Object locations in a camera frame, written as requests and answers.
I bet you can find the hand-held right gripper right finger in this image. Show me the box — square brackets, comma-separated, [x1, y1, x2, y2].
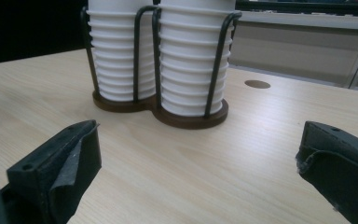
[295, 120, 358, 224]

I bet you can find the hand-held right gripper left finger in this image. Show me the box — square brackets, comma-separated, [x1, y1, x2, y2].
[0, 119, 103, 224]

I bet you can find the stack of white paper cups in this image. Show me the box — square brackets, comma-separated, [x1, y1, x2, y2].
[158, 0, 237, 118]
[86, 0, 157, 103]

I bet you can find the black wire cup holder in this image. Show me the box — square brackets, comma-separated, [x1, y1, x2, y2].
[79, 5, 243, 130]

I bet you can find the pale desk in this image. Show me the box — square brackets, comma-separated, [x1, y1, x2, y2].
[229, 10, 358, 92]

